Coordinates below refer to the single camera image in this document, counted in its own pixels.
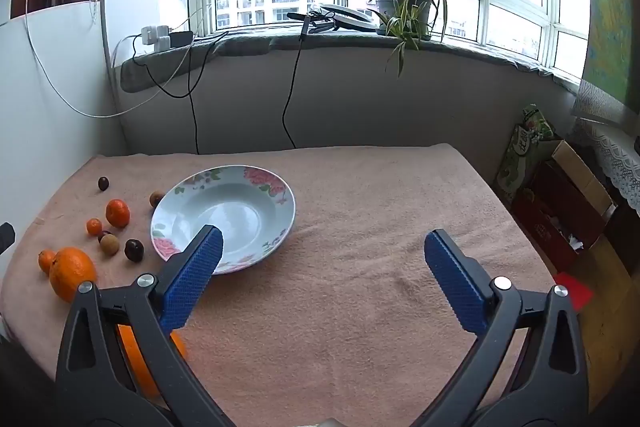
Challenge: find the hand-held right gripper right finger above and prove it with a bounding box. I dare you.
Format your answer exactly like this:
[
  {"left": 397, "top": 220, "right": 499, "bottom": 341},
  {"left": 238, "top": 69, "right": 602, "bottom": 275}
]
[{"left": 410, "top": 229, "right": 586, "bottom": 427}]

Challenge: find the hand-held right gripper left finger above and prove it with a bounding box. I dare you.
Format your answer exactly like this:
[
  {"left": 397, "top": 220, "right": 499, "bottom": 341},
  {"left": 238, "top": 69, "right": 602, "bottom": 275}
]
[{"left": 56, "top": 224, "right": 236, "bottom": 427}]

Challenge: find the floral white plate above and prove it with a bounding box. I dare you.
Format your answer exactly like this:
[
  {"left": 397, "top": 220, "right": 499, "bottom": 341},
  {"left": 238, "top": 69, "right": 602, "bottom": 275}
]
[{"left": 150, "top": 165, "right": 296, "bottom": 276}]

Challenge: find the large orange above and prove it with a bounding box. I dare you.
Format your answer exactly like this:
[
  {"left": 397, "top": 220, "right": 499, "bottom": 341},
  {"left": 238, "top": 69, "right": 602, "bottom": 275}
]
[
  {"left": 116, "top": 324, "right": 189, "bottom": 399},
  {"left": 49, "top": 247, "right": 98, "bottom": 303}
]

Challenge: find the medium tangerine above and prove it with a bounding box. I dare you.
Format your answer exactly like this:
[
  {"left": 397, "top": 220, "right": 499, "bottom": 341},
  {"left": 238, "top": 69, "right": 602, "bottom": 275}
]
[{"left": 105, "top": 199, "right": 131, "bottom": 228}]

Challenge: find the pink blanket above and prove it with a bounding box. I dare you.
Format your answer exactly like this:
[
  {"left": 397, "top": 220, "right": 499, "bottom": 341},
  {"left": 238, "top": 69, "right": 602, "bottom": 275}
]
[{"left": 0, "top": 143, "right": 558, "bottom": 427}]

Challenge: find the red box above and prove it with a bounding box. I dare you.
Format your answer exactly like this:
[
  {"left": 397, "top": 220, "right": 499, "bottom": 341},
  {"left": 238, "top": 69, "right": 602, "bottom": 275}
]
[{"left": 510, "top": 162, "right": 609, "bottom": 274}]

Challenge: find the red paper sheet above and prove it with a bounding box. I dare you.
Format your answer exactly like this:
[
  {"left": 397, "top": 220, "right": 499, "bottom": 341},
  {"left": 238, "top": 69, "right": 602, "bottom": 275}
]
[{"left": 554, "top": 272, "right": 595, "bottom": 312}]

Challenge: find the green printed bag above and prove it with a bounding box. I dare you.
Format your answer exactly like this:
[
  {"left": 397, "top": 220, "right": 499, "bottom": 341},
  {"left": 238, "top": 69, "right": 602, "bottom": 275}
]
[{"left": 495, "top": 104, "right": 557, "bottom": 204}]

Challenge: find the brown cardboard box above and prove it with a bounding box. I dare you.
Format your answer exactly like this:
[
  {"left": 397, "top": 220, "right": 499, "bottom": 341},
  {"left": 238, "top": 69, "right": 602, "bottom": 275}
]
[{"left": 530, "top": 139, "right": 619, "bottom": 219}]

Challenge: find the white lace cloth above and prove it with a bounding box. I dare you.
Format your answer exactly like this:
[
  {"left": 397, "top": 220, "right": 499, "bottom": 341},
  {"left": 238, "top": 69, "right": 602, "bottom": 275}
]
[{"left": 570, "top": 119, "right": 640, "bottom": 214}]

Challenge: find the white board panel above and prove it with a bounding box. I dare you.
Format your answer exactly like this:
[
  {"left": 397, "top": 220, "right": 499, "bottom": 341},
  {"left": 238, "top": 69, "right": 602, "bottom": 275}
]
[{"left": 0, "top": 0, "right": 129, "bottom": 238}]

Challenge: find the grey windowsill cloth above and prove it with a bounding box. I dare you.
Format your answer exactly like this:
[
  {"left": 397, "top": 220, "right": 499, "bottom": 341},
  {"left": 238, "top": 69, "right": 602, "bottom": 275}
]
[{"left": 120, "top": 29, "right": 583, "bottom": 94}]

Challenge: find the black tripod stick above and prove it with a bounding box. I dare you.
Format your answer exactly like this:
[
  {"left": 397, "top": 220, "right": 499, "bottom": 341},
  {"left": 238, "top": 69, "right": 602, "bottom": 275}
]
[{"left": 287, "top": 9, "right": 323, "bottom": 39}]

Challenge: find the potted spider plant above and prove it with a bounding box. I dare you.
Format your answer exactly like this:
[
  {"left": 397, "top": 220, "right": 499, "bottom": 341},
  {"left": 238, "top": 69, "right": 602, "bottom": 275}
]
[{"left": 345, "top": 0, "right": 462, "bottom": 78}]

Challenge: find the black charger cable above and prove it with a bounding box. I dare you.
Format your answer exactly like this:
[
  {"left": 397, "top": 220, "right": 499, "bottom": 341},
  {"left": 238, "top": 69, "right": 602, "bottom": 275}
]
[{"left": 131, "top": 7, "right": 223, "bottom": 155}]

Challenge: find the black tripod cable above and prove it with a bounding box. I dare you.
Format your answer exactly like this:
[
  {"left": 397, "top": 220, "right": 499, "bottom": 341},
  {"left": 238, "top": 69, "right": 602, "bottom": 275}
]
[{"left": 282, "top": 34, "right": 304, "bottom": 149}]

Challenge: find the white cable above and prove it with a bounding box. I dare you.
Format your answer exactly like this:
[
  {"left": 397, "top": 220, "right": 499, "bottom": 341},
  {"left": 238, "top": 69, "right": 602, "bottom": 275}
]
[{"left": 22, "top": 0, "right": 213, "bottom": 118}]

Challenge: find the black ring light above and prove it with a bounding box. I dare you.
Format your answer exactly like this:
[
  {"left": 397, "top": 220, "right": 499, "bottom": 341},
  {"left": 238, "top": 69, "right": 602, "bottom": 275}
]
[{"left": 320, "top": 4, "right": 378, "bottom": 32}]

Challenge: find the yellow green wall scroll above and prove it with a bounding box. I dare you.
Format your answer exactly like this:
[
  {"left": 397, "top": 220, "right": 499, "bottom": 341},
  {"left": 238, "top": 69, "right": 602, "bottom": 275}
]
[{"left": 571, "top": 0, "right": 640, "bottom": 128}]

